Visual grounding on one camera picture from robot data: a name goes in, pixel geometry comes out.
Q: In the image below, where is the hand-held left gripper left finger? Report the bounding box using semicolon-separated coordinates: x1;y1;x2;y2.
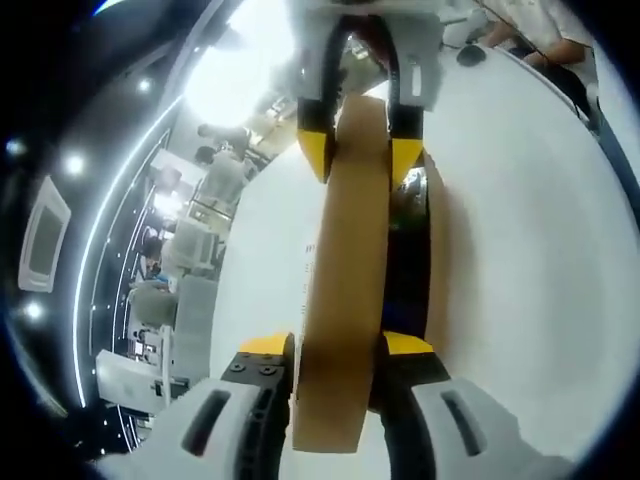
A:
178;331;297;480

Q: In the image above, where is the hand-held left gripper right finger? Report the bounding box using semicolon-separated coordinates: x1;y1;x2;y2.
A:
377;329;526;480

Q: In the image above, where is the brown cardboard shoe box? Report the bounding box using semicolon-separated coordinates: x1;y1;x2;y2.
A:
291;94;484;455

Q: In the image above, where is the black oval object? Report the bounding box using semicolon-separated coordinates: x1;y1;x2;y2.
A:
456;43;487;67

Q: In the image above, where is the white square pillar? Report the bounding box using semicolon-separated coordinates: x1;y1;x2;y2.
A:
93;324;174;416

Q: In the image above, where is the white office chair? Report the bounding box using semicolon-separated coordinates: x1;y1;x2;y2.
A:
163;218;222;274

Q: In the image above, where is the ceiling air conditioner unit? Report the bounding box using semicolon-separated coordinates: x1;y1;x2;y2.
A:
17;174;72;294

